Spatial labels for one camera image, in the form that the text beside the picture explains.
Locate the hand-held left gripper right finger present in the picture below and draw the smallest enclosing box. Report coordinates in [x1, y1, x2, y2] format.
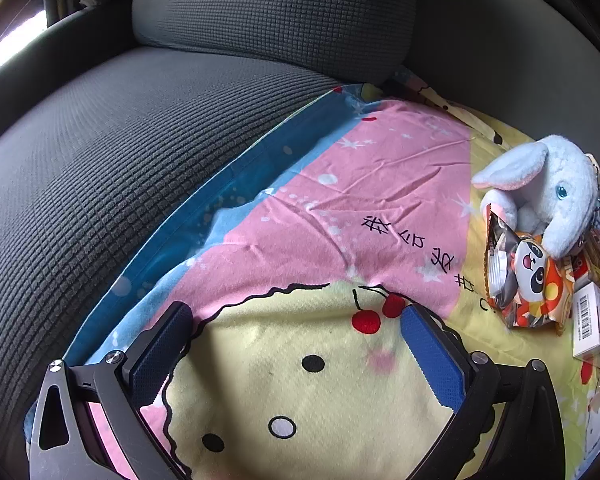
[400, 304, 566, 480]

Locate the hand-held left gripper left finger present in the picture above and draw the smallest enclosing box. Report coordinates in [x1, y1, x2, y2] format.
[27, 301, 195, 480]

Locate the orange panda snack packet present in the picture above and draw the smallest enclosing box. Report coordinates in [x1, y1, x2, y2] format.
[484, 202, 577, 336]

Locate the white barcode medicine box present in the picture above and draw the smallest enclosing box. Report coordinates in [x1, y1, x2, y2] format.
[572, 280, 600, 361]

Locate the printed cartoon bed sheet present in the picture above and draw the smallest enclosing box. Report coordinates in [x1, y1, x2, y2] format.
[22, 67, 600, 480]

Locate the grey textured sofa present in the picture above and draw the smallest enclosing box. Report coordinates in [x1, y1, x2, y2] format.
[0, 0, 600, 480]

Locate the pale blue plush elephant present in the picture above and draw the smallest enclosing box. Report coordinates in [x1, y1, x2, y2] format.
[471, 134, 600, 260]

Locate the grey sofa cushion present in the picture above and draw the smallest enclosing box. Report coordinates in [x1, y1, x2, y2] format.
[131, 0, 423, 86]

